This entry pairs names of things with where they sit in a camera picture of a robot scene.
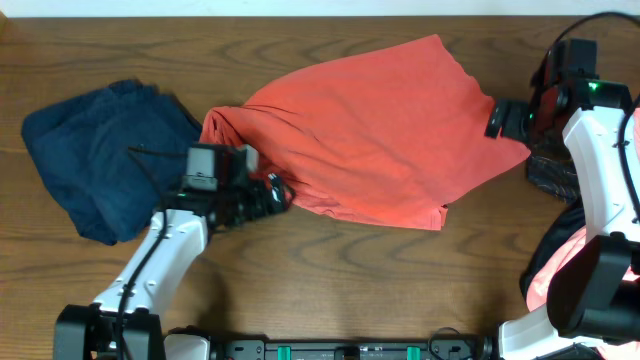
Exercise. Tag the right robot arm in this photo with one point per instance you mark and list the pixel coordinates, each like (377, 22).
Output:
(565, 83)

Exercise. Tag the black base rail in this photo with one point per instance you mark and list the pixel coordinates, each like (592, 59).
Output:
(448, 347)

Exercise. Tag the light pink garment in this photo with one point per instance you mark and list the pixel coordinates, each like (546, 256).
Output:
(591, 299)

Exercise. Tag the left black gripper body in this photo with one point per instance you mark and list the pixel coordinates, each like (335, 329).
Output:
(241, 205)

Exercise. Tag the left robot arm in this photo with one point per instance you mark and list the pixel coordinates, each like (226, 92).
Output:
(219, 188)

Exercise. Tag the folded navy blue garment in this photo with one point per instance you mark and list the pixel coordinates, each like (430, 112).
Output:
(105, 156)

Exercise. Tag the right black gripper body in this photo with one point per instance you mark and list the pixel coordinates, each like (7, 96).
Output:
(518, 121)

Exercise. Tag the black patterned garment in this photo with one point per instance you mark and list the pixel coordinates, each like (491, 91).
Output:
(554, 175)

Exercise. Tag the red orange t-shirt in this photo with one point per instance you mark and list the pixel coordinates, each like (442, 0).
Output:
(390, 137)

